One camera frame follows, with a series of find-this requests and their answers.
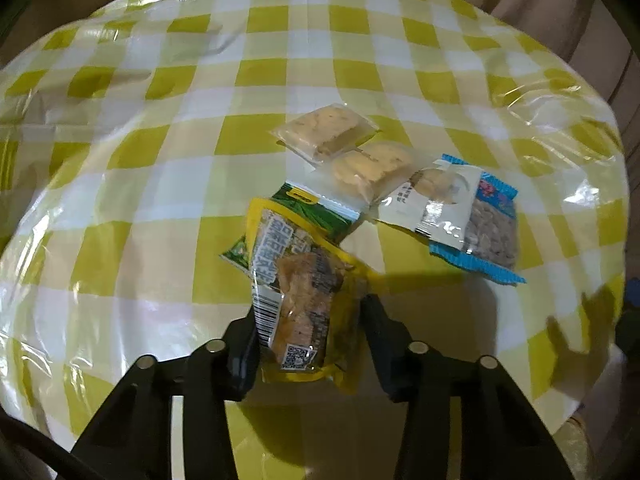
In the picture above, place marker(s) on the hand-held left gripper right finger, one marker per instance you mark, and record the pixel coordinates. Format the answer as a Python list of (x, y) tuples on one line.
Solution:
[(377, 340)]

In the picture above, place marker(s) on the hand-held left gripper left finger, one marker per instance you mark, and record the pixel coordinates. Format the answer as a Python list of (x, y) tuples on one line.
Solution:
[(245, 355)]

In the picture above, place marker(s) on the yellow snack packet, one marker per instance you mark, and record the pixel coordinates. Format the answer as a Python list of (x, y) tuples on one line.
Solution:
[(305, 310)]

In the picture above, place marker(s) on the white snack packet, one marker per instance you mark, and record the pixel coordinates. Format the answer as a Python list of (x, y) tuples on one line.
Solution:
[(400, 205)]

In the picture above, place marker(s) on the green pea snack packet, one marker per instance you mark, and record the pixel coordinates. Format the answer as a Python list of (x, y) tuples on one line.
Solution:
[(310, 210)]

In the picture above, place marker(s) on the blue-edged nut packet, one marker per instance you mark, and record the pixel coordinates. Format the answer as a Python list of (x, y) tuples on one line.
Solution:
[(490, 230)]

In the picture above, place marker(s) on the clear round cookie packet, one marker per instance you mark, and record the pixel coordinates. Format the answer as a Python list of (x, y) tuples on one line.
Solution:
[(370, 165)]

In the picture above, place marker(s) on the yellow checkered tablecloth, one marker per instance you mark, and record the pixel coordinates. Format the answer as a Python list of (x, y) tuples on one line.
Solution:
[(150, 160)]

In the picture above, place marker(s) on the clear square cracker packet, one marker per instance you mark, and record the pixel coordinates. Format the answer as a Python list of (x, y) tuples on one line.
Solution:
[(320, 127)]

